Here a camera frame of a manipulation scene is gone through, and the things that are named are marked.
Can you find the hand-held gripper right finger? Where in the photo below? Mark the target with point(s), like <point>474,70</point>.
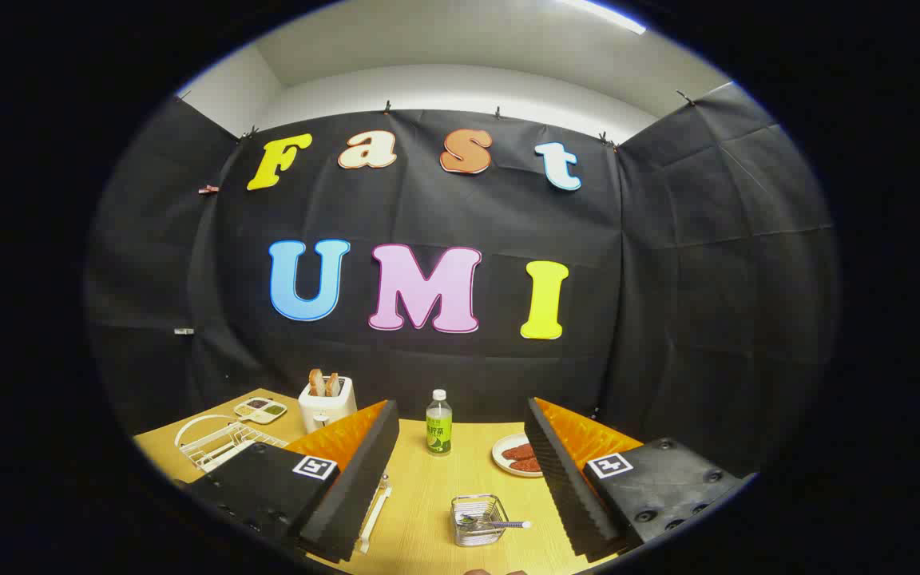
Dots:
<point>564,487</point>

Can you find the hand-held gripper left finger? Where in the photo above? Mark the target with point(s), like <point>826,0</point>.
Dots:
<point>356,495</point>

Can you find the white dish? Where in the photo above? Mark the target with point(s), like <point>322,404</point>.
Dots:
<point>501,457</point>

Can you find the red sausage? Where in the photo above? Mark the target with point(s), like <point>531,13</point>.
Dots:
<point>527,465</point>
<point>519,453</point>

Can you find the white toaster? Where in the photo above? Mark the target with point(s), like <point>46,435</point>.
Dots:
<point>328,409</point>

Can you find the green label drink bottle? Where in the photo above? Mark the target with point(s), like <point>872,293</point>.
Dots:
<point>438,431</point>

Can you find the toasted bread slice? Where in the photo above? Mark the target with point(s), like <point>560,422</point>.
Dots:
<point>316,383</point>
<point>333,385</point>

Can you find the white divided snack tray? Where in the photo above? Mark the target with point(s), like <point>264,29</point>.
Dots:
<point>260,410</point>

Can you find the black backdrop cloth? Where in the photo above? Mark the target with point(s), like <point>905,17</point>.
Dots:
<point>428,208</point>

